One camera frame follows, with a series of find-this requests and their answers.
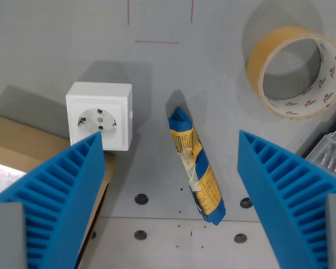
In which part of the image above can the brown cardboard box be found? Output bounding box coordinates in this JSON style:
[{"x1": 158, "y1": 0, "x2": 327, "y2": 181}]
[{"x1": 0, "y1": 113, "x2": 116, "y2": 269}]

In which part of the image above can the tan packing tape roll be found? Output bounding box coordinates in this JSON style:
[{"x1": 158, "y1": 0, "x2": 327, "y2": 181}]
[{"x1": 246, "y1": 26, "x2": 336, "y2": 120}]

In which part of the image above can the white wall socket box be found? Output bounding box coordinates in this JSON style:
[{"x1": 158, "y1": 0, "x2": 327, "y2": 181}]
[{"x1": 66, "y1": 81, "x2": 134, "y2": 152}]

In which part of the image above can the blue and yellow bag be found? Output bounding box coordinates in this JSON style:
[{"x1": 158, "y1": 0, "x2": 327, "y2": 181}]
[{"x1": 167, "y1": 106, "x2": 227, "y2": 227}]

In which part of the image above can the clear plastic bit case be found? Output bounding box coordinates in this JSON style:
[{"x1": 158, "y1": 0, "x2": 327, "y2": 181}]
[{"x1": 305, "y1": 130, "x2": 336, "y2": 184}]

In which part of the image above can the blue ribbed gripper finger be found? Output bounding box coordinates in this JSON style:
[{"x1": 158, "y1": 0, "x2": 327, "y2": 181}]
[
  {"x1": 0, "y1": 131, "x2": 106, "y2": 269},
  {"x1": 237, "y1": 129, "x2": 336, "y2": 269}
]

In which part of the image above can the white paper shipping label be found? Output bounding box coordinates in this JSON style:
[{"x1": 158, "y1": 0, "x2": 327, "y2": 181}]
[{"x1": 0, "y1": 161, "x2": 28, "y2": 201}]

